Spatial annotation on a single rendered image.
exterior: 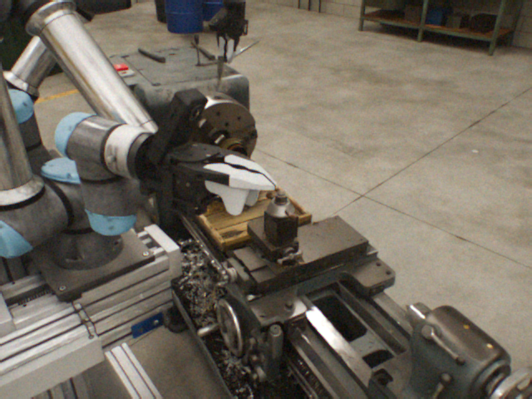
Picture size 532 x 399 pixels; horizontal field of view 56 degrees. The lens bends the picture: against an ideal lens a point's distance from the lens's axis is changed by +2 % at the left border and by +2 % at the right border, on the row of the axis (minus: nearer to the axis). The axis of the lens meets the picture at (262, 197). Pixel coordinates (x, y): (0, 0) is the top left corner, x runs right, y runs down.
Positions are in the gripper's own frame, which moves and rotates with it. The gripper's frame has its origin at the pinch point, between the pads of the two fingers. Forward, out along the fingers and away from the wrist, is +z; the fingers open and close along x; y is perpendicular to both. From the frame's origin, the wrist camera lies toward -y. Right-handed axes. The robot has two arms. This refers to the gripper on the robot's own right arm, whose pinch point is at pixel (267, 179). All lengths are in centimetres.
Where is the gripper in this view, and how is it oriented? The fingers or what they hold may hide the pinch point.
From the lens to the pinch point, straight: 61.2
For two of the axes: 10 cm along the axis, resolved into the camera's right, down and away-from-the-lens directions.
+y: -0.7, 9.1, 4.2
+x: -5.1, 3.3, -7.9
